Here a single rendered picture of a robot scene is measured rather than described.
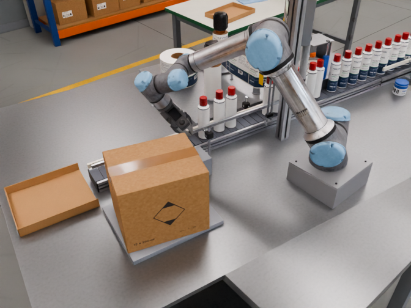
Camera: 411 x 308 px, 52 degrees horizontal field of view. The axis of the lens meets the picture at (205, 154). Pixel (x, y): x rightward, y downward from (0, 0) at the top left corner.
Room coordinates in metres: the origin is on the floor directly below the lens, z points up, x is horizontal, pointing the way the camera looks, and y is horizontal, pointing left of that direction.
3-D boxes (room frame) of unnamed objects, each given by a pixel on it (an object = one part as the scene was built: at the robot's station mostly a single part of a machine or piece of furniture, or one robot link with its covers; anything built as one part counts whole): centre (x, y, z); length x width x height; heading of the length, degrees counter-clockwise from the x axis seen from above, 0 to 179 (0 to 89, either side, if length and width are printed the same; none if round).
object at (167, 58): (2.10, 0.14, 0.95); 0.20 x 0.20 x 0.14
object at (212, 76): (1.91, -0.04, 1.03); 0.09 x 0.09 x 0.30
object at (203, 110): (1.55, 0.01, 0.98); 0.05 x 0.05 x 0.20
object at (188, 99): (2.15, -0.13, 0.86); 0.80 x 0.67 x 0.05; 120
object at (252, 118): (1.71, -0.25, 0.86); 1.65 x 0.08 x 0.04; 120
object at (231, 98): (1.63, -0.12, 0.98); 0.05 x 0.05 x 0.20
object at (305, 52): (1.70, -0.44, 1.18); 0.04 x 0.04 x 0.21
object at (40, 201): (1.20, 0.61, 0.85); 0.30 x 0.26 x 0.04; 120
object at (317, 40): (2.01, -0.57, 1.14); 0.14 x 0.11 x 0.01; 120
